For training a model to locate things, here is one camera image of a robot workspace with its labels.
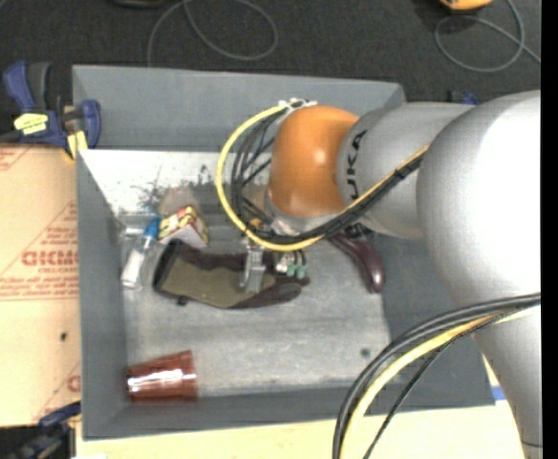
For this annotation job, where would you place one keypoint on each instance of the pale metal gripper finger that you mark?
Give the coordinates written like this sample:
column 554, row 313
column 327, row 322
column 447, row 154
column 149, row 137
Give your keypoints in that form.
column 258, row 268
column 249, row 266

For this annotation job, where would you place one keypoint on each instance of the grey metal bin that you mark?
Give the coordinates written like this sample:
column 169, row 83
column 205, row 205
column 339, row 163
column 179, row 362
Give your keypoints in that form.
column 260, row 342

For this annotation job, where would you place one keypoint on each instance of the small yellow and red box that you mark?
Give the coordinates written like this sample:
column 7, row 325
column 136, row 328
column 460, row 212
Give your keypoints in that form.
column 183, row 225

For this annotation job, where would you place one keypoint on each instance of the dark maroon slipper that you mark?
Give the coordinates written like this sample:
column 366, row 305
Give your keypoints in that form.
column 370, row 266

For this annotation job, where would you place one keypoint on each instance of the clear plastic bottle blue cap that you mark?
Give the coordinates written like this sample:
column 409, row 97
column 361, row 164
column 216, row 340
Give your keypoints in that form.
column 138, row 256

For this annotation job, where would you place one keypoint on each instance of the red-brown plastic cup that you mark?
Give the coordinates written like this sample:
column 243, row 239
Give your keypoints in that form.
column 164, row 378

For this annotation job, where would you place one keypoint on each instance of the brown cardboard board red print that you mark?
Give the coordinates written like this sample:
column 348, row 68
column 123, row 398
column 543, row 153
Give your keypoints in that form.
column 30, row 237

